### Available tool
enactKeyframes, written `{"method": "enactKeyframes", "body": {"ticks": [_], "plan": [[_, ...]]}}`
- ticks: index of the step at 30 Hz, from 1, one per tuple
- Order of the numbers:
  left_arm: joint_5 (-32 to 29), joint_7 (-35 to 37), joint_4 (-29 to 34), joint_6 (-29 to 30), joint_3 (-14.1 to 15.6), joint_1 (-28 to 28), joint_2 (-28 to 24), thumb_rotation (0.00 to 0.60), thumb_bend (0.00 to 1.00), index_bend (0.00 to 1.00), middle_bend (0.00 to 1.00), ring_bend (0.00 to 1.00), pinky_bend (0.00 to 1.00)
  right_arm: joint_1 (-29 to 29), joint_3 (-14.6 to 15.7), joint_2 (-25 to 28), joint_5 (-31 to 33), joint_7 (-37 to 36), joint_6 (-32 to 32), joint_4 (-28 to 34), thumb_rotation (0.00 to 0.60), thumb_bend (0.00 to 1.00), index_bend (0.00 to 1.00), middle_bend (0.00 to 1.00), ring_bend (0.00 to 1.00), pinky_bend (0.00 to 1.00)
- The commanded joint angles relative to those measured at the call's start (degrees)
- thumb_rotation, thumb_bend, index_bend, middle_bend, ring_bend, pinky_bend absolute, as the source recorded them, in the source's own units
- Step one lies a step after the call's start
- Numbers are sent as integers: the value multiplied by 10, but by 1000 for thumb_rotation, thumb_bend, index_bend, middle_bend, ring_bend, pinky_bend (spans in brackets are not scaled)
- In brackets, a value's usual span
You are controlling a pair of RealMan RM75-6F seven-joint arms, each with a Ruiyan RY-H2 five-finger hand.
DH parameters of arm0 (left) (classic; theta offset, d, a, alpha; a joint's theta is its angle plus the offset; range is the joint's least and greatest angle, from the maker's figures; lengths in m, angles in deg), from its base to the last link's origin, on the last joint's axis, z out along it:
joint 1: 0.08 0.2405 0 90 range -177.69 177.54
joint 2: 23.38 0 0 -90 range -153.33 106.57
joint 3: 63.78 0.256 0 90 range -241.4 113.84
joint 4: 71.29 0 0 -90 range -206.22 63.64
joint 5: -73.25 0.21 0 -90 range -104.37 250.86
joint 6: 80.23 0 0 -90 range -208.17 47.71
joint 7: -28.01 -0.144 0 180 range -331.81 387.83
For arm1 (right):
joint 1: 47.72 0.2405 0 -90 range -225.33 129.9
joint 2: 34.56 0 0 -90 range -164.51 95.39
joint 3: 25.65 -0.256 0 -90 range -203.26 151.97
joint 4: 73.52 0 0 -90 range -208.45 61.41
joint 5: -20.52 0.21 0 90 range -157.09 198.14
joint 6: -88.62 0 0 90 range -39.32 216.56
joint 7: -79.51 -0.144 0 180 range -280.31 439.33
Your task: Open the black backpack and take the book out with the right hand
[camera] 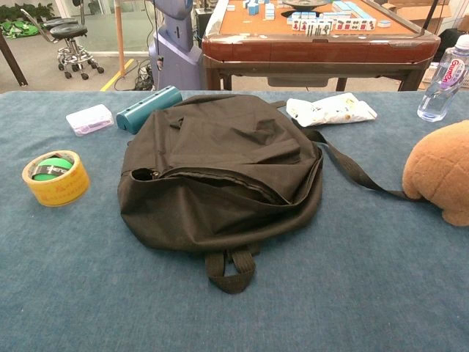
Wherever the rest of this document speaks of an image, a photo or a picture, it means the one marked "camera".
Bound black tripod stand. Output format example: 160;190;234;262
424;0;440;36

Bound brown plush toy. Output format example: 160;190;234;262
402;120;469;227

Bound dark table leg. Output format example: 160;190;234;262
0;32;29;88

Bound white snack packet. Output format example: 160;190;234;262
285;92;378;128

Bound wooden pole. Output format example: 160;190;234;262
114;0;128;78

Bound black round stool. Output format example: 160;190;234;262
43;17;78;31
49;23;106;81

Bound black fabric backpack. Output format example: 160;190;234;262
117;93;429;295

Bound green ball with black band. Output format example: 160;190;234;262
31;157;74;182

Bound tangled black floor cables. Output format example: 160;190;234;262
113;58;155;92

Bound small clear plastic case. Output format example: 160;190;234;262
65;103;115;137

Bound clear plastic water bottle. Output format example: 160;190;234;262
417;34;469;122

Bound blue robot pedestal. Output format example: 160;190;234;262
148;0;204;91

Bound yellow packing tape roll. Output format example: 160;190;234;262
21;149;91;208

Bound brown mahjong table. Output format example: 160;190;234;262
201;0;442;92

